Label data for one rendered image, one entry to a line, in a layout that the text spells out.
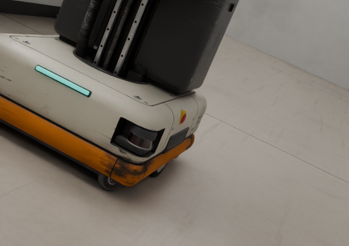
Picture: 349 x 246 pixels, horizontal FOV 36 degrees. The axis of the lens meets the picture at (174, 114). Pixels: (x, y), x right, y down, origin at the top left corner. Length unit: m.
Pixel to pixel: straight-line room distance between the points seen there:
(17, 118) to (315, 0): 9.20
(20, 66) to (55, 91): 0.13
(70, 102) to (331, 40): 9.15
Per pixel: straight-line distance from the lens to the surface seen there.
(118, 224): 1.47
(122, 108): 1.52
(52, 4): 4.14
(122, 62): 1.82
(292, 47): 10.55
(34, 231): 1.30
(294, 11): 10.56
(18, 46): 1.69
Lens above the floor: 0.64
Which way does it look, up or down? 13 degrees down
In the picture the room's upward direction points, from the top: 23 degrees clockwise
